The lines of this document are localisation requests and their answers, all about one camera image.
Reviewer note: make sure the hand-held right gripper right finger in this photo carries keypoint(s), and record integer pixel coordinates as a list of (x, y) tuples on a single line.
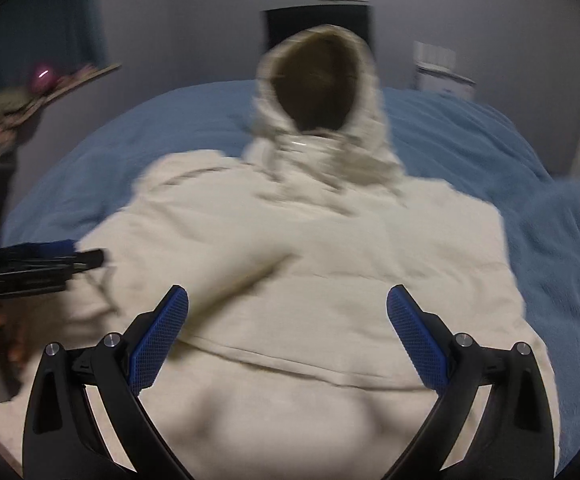
[(415, 332)]

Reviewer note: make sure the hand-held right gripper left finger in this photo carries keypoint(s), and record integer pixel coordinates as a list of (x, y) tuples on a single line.
[(162, 332)]

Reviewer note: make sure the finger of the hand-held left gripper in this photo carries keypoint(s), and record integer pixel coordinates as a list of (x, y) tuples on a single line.
[(44, 249), (69, 261)]

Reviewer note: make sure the cream hoodie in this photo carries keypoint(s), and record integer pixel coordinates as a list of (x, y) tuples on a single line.
[(300, 280)]

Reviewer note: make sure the blue blanket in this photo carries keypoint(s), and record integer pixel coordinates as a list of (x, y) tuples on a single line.
[(450, 145)]

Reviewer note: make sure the blue curtain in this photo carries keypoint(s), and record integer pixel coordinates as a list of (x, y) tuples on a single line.
[(44, 15)]

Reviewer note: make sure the white router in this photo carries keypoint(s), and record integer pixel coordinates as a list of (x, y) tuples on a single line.
[(437, 67)]

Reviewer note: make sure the black wall screen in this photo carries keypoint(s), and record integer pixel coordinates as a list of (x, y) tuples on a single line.
[(282, 22)]

